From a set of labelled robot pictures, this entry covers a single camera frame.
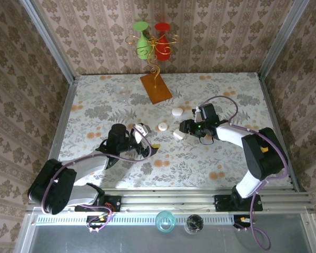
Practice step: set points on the white round earbud case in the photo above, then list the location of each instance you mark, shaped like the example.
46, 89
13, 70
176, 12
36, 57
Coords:
162, 127

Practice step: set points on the white oval earbud case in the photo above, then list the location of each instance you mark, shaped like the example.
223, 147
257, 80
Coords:
177, 112

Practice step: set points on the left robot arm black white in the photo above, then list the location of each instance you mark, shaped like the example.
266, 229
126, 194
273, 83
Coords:
52, 184

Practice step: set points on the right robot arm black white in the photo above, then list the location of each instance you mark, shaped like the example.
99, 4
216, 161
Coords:
266, 163

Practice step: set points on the floral tablecloth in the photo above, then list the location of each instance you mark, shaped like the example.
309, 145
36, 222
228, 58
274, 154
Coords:
200, 171

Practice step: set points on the clear glass tumbler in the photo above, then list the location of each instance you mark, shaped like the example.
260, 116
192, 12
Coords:
121, 91

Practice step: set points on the teal drinking glass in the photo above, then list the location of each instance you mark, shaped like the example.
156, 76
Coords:
165, 221

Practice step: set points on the dark clear drinking glass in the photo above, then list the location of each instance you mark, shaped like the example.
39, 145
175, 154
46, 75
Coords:
194, 224

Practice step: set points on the red wine glass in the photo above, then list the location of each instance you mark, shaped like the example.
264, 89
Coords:
162, 50

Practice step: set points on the grey metal shelf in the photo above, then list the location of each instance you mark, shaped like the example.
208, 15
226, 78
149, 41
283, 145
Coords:
121, 239

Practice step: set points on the green wine glass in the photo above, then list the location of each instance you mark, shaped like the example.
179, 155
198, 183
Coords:
142, 46

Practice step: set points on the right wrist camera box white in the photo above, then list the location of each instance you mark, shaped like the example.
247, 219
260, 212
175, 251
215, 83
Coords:
197, 114

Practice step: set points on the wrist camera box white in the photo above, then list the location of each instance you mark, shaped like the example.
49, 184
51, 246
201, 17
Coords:
141, 131
197, 114

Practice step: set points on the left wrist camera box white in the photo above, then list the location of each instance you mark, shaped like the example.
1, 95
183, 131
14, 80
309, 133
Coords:
141, 131

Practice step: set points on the aluminium mounting rail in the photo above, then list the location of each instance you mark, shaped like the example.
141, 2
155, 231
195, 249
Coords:
173, 200

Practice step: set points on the aluminium side rail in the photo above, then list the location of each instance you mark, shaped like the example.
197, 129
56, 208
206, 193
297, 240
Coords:
66, 105
270, 105

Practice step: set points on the aluminium frame post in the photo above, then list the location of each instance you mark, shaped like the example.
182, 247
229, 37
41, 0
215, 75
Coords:
50, 39
281, 39

